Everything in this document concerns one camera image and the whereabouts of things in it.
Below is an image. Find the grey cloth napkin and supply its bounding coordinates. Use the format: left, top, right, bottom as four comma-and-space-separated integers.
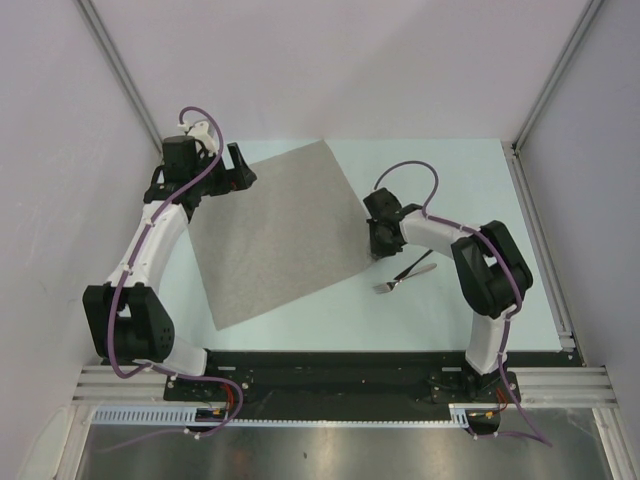
189, 141, 373, 329

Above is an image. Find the silver metal fork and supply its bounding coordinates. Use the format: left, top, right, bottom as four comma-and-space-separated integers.
373, 263, 437, 294

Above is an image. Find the right aluminium frame post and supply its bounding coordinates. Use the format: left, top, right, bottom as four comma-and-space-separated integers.
511, 0, 607, 154

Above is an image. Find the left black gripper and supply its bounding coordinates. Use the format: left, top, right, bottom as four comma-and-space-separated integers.
190, 143, 255, 197

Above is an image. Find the aluminium front rail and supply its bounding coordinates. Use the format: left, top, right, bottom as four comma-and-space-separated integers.
72, 366, 617, 408

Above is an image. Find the black knife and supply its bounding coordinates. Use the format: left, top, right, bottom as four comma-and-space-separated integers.
394, 249, 433, 281

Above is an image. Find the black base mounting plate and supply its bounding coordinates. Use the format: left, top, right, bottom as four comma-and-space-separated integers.
99, 349, 586, 424

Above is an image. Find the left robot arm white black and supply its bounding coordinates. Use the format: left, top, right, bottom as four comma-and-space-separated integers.
82, 135, 257, 400

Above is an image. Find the left aluminium frame post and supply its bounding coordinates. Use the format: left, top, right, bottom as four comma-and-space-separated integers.
73, 0, 162, 154

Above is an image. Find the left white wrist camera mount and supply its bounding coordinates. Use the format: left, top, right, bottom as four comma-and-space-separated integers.
178, 120, 218, 153

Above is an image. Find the aluminium frame post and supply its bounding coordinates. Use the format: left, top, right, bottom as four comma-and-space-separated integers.
511, 0, 607, 154
73, 0, 162, 154

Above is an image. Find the white slotted cable duct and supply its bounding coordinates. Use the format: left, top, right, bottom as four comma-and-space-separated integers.
92, 405, 469, 430

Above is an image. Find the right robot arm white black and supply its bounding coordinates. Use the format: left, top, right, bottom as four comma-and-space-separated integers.
364, 188, 533, 401

